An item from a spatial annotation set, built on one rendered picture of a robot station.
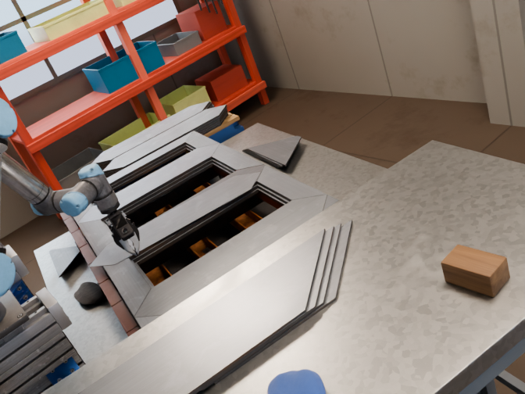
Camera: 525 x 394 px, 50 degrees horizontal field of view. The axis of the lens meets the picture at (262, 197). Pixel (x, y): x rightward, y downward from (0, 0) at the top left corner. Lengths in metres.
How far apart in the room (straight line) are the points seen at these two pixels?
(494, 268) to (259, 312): 0.46
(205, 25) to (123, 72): 0.92
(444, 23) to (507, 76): 0.68
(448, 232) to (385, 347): 0.33
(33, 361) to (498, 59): 3.01
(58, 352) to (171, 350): 0.69
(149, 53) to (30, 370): 3.50
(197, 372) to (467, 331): 0.50
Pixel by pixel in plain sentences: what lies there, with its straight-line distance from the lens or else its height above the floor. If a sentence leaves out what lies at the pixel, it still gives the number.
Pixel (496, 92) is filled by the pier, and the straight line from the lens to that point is 3.84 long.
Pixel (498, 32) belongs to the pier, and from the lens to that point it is 3.66.
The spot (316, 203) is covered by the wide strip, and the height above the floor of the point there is 0.85.
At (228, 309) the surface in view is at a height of 1.07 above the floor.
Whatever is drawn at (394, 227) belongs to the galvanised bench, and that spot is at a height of 1.05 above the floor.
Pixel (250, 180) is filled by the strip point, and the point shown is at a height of 0.85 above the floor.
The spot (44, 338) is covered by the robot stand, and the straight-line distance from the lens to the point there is 1.79.
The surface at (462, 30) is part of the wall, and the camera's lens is 4.12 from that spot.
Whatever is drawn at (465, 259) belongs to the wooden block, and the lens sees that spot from 1.09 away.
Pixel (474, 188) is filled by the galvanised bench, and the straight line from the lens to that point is 1.38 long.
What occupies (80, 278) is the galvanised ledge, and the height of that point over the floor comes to 0.68.
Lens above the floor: 1.79
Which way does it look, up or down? 27 degrees down
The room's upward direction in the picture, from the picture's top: 22 degrees counter-clockwise
